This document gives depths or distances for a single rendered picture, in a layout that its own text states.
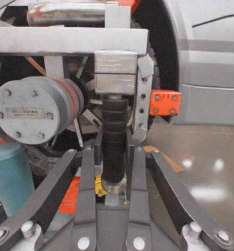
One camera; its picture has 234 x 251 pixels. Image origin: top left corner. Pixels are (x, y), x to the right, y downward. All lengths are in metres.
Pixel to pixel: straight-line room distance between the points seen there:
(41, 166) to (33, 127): 0.27
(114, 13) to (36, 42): 0.11
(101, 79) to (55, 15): 0.10
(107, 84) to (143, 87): 0.24
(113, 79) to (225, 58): 0.52
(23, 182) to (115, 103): 0.37
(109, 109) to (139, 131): 0.26
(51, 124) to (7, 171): 0.20
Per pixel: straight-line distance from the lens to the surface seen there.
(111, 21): 0.21
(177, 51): 0.56
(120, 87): 0.17
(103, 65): 0.17
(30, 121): 0.30
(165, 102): 0.42
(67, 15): 0.22
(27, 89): 0.29
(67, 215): 0.89
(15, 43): 0.24
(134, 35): 0.20
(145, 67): 0.39
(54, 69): 0.43
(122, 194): 1.01
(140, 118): 0.41
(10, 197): 0.49
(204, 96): 0.61
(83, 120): 0.66
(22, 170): 0.45
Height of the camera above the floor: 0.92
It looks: 20 degrees down
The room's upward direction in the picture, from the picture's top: 1 degrees clockwise
